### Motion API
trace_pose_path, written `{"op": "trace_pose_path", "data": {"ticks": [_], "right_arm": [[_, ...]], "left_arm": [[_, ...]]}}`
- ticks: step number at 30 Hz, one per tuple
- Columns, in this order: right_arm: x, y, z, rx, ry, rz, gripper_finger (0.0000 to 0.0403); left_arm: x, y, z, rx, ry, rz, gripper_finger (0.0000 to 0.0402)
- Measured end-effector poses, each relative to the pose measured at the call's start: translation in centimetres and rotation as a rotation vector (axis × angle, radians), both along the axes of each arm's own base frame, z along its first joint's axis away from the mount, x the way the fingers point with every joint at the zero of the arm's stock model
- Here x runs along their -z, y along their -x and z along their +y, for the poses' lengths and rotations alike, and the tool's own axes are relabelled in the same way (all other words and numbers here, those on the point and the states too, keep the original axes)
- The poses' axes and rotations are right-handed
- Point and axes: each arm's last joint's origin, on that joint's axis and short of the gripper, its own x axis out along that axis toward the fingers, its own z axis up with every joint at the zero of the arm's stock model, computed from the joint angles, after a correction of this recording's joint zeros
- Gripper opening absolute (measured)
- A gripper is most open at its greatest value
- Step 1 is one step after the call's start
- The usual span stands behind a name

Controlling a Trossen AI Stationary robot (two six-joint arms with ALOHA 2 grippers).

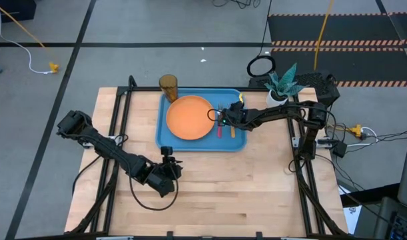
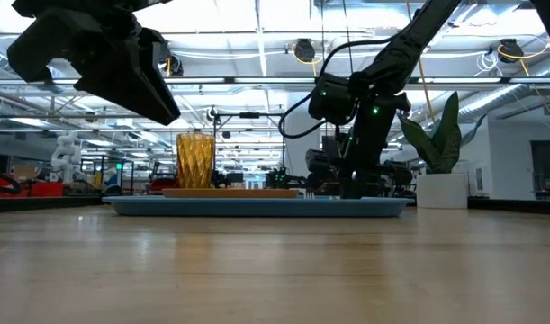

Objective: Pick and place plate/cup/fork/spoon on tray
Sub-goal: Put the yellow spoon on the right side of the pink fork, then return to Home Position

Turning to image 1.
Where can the black aluminium table frame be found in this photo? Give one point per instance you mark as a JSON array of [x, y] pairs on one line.
[[140, 89]]

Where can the amber translucent plastic cup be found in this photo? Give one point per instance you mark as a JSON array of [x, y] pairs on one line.
[[168, 87]]

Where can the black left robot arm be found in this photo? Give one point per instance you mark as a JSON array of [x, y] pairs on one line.
[[103, 145]]

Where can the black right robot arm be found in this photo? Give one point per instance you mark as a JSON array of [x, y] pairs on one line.
[[276, 113]]

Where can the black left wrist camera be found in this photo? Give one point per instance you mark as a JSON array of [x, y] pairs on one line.
[[166, 151]]

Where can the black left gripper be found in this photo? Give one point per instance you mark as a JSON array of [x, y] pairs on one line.
[[163, 181]]

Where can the dark floor box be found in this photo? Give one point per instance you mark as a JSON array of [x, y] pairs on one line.
[[11, 10]]

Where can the blue plastic tray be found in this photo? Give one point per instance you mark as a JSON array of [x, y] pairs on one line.
[[203, 145]]

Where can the green leafy plant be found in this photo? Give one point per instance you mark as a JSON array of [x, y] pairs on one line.
[[284, 85]]

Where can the silver mounting plate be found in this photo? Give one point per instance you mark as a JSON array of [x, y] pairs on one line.
[[295, 141]]

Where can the small yellow curved tag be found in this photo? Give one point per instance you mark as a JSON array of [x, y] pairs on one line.
[[240, 97]]

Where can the black power adapter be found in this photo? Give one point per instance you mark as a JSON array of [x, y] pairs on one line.
[[339, 149]]

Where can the orange plate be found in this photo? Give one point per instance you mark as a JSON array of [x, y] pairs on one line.
[[190, 118]]

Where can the black edge clip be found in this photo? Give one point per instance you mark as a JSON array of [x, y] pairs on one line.
[[259, 235]]

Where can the black hazard striped floor mat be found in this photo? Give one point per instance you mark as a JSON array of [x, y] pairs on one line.
[[343, 63]]

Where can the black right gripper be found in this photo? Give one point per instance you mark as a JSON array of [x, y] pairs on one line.
[[236, 116]]

